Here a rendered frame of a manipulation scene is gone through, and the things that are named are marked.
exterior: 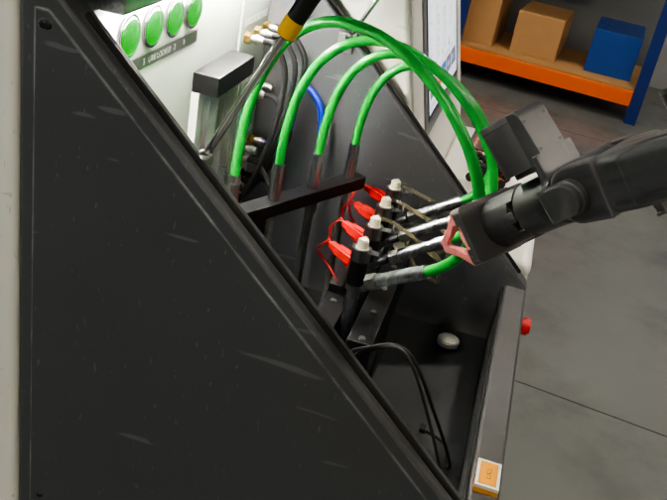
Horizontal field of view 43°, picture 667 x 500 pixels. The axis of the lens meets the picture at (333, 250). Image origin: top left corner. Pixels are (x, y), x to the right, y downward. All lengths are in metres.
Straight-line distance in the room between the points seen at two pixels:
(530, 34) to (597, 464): 4.25
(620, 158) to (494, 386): 0.57
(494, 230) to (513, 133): 0.12
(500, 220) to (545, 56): 5.66
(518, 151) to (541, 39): 5.68
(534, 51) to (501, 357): 5.33
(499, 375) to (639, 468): 1.63
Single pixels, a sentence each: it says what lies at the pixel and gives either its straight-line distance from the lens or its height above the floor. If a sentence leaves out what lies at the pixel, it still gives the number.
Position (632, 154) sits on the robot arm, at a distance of 0.78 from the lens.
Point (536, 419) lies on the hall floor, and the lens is 2.92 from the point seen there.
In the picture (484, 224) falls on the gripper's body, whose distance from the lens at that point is 0.95.
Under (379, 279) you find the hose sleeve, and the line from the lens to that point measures 1.10.
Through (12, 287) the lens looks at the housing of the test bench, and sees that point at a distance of 1.01.
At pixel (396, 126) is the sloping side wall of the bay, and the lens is 1.47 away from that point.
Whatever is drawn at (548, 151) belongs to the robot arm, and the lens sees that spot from 0.87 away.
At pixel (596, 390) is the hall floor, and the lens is 3.17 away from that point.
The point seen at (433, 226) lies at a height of 1.09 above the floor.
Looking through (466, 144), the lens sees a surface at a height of 1.33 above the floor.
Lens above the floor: 1.65
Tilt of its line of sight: 27 degrees down
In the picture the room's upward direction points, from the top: 11 degrees clockwise
